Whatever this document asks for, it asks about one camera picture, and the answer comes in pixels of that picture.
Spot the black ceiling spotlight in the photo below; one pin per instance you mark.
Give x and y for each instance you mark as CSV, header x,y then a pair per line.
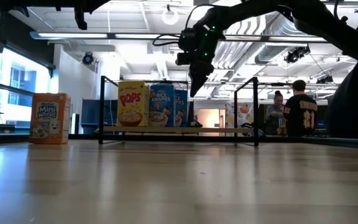
x,y
297,54
325,79

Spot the black ceiling speaker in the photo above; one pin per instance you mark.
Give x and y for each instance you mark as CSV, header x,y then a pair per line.
x,y
88,58

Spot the person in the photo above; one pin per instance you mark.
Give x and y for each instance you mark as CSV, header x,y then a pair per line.
x,y
275,115
300,112

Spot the blue Rice Krispies cereal box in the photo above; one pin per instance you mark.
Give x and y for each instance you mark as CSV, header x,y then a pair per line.
x,y
162,102
181,105

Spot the white printed banner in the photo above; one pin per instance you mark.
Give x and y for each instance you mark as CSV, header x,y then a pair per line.
x,y
244,113

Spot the black metal table frame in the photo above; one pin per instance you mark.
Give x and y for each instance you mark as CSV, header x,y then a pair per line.
x,y
197,139

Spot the orange Mini Wheats cereal box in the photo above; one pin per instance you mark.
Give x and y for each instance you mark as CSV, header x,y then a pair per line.
x,y
50,118

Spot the yellow Pops cereal box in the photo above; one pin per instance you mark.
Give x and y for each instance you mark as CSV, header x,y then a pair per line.
x,y
132,102

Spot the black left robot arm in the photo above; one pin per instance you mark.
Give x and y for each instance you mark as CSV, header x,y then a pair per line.
x,y
26,2

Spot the long ceiling light strip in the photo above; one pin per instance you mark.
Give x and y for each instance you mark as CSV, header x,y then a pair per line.
x,y
135,35

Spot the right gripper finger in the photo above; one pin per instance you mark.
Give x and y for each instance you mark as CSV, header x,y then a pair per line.
x,y
199,77

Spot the round white ceiling lamp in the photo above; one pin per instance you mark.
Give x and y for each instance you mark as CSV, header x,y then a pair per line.
x,y
170,16

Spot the blue partition panel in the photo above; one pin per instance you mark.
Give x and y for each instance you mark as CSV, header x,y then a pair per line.
x,y
90,112

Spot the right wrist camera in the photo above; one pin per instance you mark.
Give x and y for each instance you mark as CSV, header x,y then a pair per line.
x,y
185,42

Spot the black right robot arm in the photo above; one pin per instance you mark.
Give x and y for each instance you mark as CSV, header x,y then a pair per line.
x,y
322,26

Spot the wooden shelf with black frame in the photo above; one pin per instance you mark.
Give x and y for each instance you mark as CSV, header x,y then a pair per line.
x,y
166,129

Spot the silver ventilation duct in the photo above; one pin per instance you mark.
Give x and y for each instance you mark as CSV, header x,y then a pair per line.
x,y
272,51

